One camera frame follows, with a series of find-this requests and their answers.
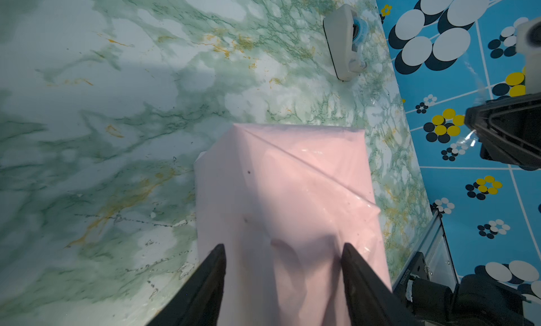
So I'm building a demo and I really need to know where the purple wrapping paper sheet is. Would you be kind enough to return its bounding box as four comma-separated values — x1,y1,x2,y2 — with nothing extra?
194,124,392,325

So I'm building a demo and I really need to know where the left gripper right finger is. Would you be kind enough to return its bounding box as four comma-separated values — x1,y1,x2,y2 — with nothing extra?
341,243,421,326

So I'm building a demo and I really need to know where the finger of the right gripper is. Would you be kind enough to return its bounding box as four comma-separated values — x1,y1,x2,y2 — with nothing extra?
465,93,540,169

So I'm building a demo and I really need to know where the white tape dispenser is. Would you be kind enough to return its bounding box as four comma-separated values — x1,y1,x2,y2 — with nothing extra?
323,4,369,82

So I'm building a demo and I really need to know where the aluminium front rail frame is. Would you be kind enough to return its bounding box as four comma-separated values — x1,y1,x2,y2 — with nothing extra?
393,213,459,294

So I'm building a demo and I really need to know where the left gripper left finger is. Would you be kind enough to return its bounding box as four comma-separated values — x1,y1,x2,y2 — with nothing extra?
147,244,226,326

